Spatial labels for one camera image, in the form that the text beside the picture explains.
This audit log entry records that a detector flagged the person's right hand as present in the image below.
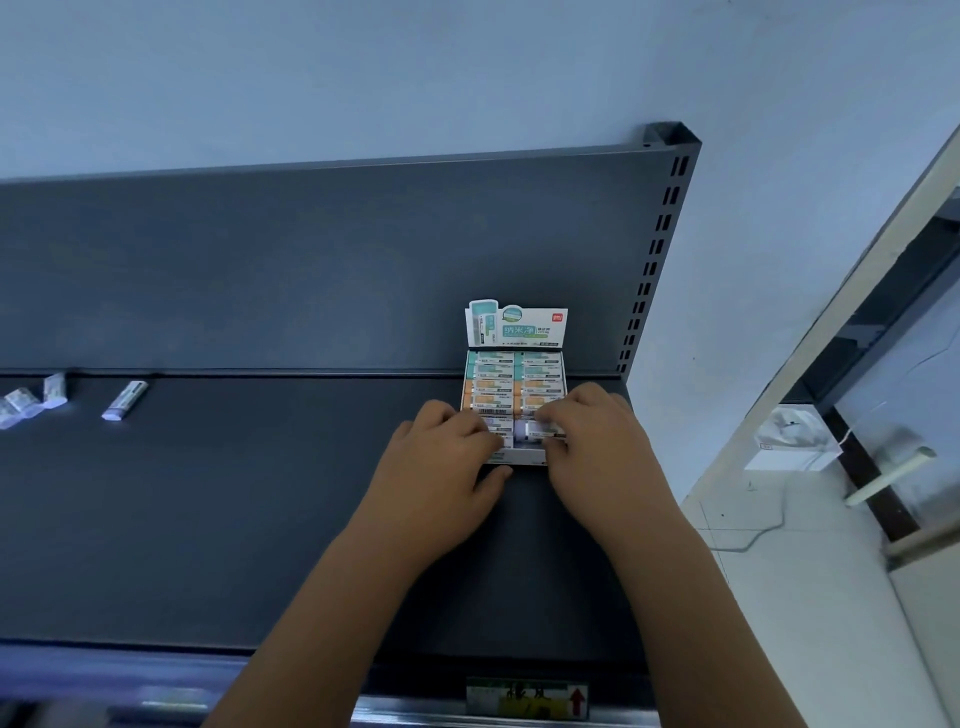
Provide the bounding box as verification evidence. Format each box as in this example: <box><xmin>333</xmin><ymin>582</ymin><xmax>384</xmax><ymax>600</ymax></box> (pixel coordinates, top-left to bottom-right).
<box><xmin>536</xmin><ymin>382</ymin><xmax>695</xmax><ymax>564</ymax></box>

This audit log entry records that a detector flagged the person's left hand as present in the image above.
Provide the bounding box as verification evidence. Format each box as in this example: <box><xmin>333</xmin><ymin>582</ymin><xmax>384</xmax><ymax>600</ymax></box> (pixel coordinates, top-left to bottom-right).
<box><xmin>346</xmin><ymin>399</ymin><xmax>515</xmax><ymax>583</ymax></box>

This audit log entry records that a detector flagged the white box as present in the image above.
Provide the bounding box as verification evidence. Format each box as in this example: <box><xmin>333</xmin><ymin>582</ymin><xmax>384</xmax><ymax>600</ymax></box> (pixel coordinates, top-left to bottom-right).
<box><xmin>458</xmin><ymin>298</ymin><xmax>569</xmax><ymax>466</ymax></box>

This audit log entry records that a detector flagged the person's right forearm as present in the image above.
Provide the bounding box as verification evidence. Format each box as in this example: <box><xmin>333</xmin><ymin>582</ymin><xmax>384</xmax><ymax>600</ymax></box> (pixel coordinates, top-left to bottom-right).
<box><xmin>614</xmin><ymin>517</ymin><xmax>808</xmax><ymax>728</ymax></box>

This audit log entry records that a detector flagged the person's left forearm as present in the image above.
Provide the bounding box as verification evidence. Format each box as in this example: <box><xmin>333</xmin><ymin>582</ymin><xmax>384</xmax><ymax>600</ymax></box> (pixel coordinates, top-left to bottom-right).
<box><xmin>206</xmin><ymin>532</ymin><xmax>444</xmax><ymax>728</ymax></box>

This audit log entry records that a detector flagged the white power adapter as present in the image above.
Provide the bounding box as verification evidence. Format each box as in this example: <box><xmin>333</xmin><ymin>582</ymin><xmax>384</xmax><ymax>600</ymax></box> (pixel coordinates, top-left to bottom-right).
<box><xmin>744</xmin><ymin>404</ymin><xmax>845</xmax><ymax>474</ymax></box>

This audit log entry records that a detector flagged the shelf label with red arrow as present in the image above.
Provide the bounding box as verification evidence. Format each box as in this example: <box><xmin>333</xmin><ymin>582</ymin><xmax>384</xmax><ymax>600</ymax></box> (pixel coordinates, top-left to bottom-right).
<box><xmin>464</xmin><ymin>678</ymin><xmax>590</xmax><ymax>721</ymax></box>

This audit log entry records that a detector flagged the dark grey shelf back panel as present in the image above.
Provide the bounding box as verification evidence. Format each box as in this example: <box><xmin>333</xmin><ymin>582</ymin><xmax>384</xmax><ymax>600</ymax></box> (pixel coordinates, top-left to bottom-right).
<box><xmin>0</xmin><ymin>146</ymin><xmax>688</xmax><ymax>380</ymax></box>

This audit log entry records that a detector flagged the white floor cable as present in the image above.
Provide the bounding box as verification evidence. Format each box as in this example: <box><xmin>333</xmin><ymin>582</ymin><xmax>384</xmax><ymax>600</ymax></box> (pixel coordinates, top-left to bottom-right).
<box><xmin>708</xmin><ymin>479</ymin><xmax>789</xmax><ymax>553</ymax></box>

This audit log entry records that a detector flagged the white door handle bar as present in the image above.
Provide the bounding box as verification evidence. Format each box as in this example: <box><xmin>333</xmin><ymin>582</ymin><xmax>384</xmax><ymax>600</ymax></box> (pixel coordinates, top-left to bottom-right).
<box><xmin>845</xmin><ymin>446</ymin><xmax>937</xmax><ymax>508</ymax></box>

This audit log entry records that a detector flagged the white door frame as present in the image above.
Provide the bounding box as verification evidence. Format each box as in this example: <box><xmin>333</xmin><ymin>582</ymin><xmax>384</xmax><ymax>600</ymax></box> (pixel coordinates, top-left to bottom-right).
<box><xmin>682</xmin><ymin>123</ymin><xmax>960</xmax><ymax>504</ymax></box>

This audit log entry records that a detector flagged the glass door with dark frame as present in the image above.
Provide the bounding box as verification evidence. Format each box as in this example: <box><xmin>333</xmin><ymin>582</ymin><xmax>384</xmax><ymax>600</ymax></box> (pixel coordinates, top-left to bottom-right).
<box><xmin>787</xmin><ymin>194</ymin><xmax>960</xmax><ymax>556</ymax></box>

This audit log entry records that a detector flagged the shelf front price rail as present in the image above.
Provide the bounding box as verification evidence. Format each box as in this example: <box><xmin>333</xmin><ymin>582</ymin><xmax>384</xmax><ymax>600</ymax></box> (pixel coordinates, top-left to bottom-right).
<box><xmin>0</xmin><ymin>641</ymin><xmax>661</xmax><ymax>728</ymax></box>

